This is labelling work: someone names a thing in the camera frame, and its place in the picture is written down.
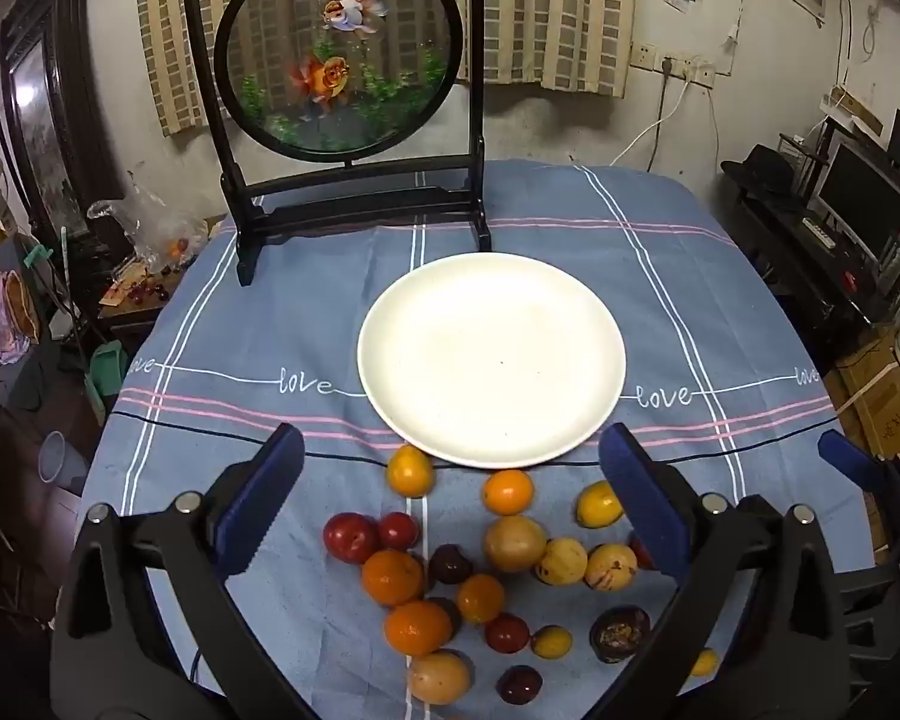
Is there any black desk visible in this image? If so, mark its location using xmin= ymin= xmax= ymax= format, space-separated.
xmin=724 ymin=180 xmax=900 ymax=361

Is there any clear plastic bag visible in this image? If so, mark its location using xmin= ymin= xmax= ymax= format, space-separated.
xmin=86 ymin=172 xmax=211 ymax=275

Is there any cardboard box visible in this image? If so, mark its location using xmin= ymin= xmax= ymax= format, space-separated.
xmin=825 ymin=330 xmax=900 ymax=466

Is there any large red plum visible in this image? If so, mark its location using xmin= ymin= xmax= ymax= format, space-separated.
xmin=322 ymin=511 xmax=382 ymax=563

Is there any white power cable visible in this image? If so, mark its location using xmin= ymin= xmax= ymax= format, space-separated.
xmin=607 ymin=79 xmax=691 ymax=166

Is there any round goldfish screen black stand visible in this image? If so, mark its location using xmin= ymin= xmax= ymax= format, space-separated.
xmin=181 ymin=0 xmax=494 ymax=287

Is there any orange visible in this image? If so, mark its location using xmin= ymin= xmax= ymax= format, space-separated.
xmin=384 ymin=600 xmax=454 ymax=657
xmin=455 ymin=574 xmax=506 ymax=625
xmin=482 ymin=469 xmax=535 ymax=516
xmin=386 ymin=445 xmax=436 ymax=499
xmin=361 ymin=549 xmax=427 ymax=607

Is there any white round plate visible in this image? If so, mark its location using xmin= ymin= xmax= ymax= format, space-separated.
xmin=357 ymin=253 xmax=628 ymax=469

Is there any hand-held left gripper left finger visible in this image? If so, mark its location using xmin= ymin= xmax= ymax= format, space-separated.
xmin=49 ymin=422 xmax=323 ymax=720

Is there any purple plastic cup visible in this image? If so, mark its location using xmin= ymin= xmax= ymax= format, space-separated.
xmin=39 ymin=431 xmax=87 ymax=492

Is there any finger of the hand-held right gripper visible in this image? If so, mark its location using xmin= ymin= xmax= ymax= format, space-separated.
xmin=840 ymin=551 xmax=900 ymax=657
xmin=817 ymin=431 xmax=900 ymax=548

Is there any black hat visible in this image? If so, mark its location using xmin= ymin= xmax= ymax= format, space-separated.
xmin=721 ymin=144 xmax=815 ymax=196

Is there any dark mangosteen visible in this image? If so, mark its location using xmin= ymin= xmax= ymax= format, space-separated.
xmin=589 ymin=606 xmax=653 ymax=665

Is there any green dustpan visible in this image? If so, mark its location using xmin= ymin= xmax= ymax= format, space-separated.
xmin=86 ymin=341 xmax=128 ymax=410

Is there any blue plaid tablecloth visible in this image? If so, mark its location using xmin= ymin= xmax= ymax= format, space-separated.
xmin=82 ymin=157 xmax=882 ymax=720

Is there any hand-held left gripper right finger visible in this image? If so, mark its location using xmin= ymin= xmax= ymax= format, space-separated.
xmin=570 ymin=422 xmax=848 ymax=720

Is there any tan passion fruit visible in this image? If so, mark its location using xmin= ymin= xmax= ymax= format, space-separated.
xmin=407 ymin=649 xmax=472 ymax=706
xmin=483 ymin=514 xmax=548 ymax=575

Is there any yellow citrus fruit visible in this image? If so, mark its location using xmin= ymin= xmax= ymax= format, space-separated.
xmin=575 ymin=480 xmax=625 ymax=530

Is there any computer monitor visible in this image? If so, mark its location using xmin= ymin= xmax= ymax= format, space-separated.
xmin=810 ymin=136 xmax=900 ymax=256

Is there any low wooden side table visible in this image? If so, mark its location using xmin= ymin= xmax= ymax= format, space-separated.
xmin=97 ymin=262 xmax=188 ymax=331

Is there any small red plum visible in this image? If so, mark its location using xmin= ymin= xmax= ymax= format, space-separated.
xmin=484 ymin=613 xmax=531 ymax=655
xmin=377 ymin=511 xmax=421 ymax=551

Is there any dark wooden framed mirror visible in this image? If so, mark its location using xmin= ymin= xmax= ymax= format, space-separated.
xmin=0 ymin=0 xmax=121 ymax=241

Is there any yellow spotted passion fruit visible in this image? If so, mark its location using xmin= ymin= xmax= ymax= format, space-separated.
xmin=535 ymin=536 xmax=590 ymax=586
xmin=585 ymin=543 xmax=639 ymax=591

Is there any beige checked curtain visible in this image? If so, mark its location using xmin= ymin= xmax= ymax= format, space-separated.
xmin=133 ymin=0 xmax=640 ymax=137

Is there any dark purple plum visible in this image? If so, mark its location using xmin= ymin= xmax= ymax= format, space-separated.
xmin=496 ymin=664 xmax=544 ymax=706
xmin=427 ymin=544 xmax=474 ymax=586

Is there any white power strip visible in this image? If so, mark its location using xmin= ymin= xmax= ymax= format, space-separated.
xmin=660 ymin=54 xmax=717 ymax=87

